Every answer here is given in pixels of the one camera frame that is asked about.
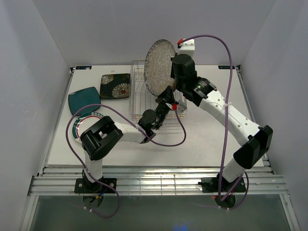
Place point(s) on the right blue table label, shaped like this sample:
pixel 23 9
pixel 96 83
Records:
pixel 226 67

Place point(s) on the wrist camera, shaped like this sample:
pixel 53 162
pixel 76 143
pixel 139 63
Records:
pixel 179 106
pixel 187 47

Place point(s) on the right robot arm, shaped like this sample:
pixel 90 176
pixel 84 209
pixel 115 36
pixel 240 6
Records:
pixel 253 139

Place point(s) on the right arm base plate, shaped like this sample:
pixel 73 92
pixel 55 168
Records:
pixel 211 185

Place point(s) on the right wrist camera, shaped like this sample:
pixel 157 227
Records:
pixel 187 47

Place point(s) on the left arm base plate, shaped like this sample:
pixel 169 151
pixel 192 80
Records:
pixel 83 186

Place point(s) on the white plate green rim left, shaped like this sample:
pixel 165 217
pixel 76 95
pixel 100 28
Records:
pixel 83 122

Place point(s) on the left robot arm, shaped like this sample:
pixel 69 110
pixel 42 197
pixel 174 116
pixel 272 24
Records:
pixel 100 138

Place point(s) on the blue table label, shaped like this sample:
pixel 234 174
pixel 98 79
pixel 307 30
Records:
pixel 226 67
pixel 83 67

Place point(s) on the teal square plate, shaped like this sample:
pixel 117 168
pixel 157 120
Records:
pixel 83 97

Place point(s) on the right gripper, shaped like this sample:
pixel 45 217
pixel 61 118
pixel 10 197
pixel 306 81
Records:
pixel 171 72

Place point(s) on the left blue table label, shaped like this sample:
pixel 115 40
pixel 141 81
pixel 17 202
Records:
pixel 83 67

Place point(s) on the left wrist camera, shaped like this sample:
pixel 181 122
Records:
pixel 179 106

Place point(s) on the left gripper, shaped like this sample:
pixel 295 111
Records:
pixel 166 98

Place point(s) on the large speckled round plate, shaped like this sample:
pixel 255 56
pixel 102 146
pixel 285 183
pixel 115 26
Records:
pixel 157 67

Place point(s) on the black floral square plate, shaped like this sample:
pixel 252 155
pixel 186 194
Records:
pixel 115 86

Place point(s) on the wire dish rack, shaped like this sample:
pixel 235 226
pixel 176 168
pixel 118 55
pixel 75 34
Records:
pixel 140 98

